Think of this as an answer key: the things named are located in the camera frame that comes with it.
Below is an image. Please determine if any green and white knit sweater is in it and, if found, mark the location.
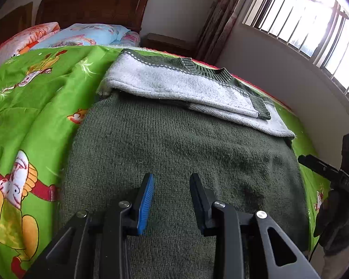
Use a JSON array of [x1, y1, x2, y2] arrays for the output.
[[60, 49, 309, 278]]

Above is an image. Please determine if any white sleeve right forearm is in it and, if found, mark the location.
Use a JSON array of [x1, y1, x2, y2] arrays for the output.
[[320, 237, 349, 278]]

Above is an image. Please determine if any right gloved hand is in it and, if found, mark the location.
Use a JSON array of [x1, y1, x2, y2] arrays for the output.
[[313, 189, 349, 256]]

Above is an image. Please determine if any green cartoon bed sheet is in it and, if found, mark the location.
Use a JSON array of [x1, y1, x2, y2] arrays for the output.
[[0, 46, 327, 278]]

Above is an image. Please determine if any dark wooden nightstand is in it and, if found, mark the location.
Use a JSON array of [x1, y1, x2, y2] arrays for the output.
[[141, 33, 195, 57]]

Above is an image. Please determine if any barred window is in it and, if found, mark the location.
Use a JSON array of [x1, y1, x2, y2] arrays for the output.
[[243, 0, 349, 100]]

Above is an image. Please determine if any blue floral quilt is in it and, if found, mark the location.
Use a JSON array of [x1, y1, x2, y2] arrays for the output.
[[31, 23, 141, 50]]

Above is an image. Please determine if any red floral curtain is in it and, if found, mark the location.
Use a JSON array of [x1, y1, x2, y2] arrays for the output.
[[195, 0, 244, 64]]

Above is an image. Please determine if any large wooden headboard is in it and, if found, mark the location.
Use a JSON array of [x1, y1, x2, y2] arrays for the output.
[[35, 0, 148, 33]]

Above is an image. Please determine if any pink floral quilt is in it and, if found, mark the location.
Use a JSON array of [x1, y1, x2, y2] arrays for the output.
[[0, 22, 60, 66]]

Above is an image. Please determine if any small wooden headboard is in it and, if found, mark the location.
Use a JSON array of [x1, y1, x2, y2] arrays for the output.
[[0, 2, 33, 45]]

